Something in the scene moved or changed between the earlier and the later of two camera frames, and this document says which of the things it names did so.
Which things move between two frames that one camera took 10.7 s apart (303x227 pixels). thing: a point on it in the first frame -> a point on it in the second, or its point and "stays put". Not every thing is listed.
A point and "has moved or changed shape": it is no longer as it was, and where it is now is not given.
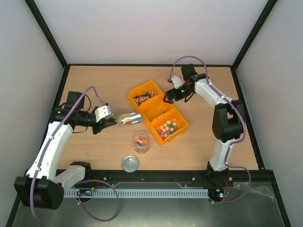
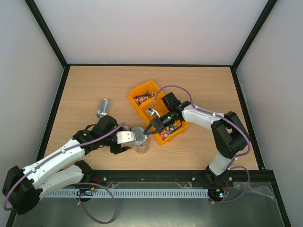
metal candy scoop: x=129 y=118 has moved or changed shape
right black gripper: x=172 y=95 -> x=157 y=124
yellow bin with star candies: x=168 y=125 stays put
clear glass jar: x=141 y=141 stays put
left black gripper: x=103 y=124 -> x=117 y=150
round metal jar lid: x=130 y=163 -> x=139 y=135
